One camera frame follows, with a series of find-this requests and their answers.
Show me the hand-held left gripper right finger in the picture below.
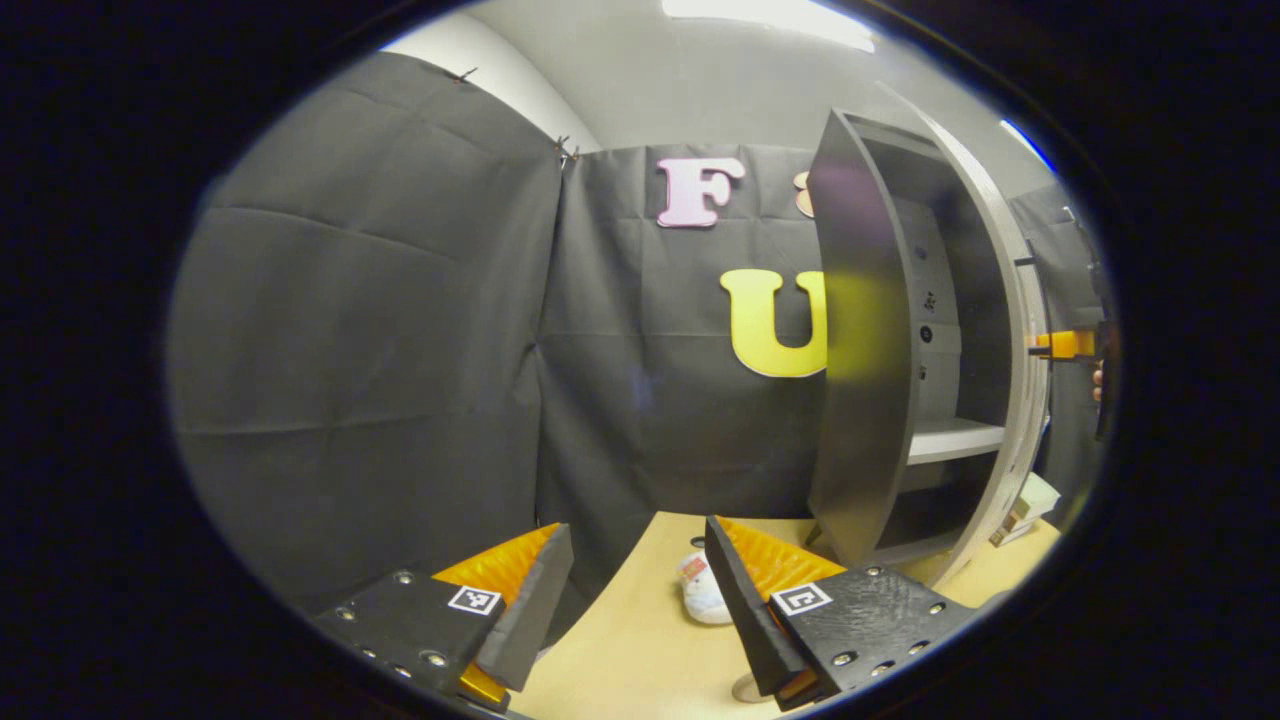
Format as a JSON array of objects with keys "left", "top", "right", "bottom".
[{"left": 703, "top": 515, "right": 976, "bottom": 711}]

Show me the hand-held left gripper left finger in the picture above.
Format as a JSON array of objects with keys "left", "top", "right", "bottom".
[{"left": 315, "top": 522, "right": 576, "bottom": 713}]

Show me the beige cabinet door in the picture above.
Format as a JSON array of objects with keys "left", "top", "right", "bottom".
[{"left": 880, "top": 85, "right": 1051, "bottom": 591}]

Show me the grey cabinet shelf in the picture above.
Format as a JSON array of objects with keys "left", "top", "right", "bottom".
[{"left": 907, "top": 418, "right": 1006, "bottom": 466}]

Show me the grey cabinet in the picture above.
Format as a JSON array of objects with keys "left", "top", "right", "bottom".
[{"left": 806, "top": 108, "right": 1021, "bottom": 573}]

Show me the white plush toy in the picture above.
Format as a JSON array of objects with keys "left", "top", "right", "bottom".
[{"left": 677, "top": 552, "right": 734, "bottom": 626}]

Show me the green notebook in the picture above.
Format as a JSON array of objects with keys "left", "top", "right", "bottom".
[{"left": 1012, "top": 472, "right": 1061, "bottom": 522}]

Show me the black backdrop cloth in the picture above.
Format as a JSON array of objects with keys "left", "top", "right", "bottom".
[{"left": 165, "top": 50, "right": 1113, "bottom": 621}]

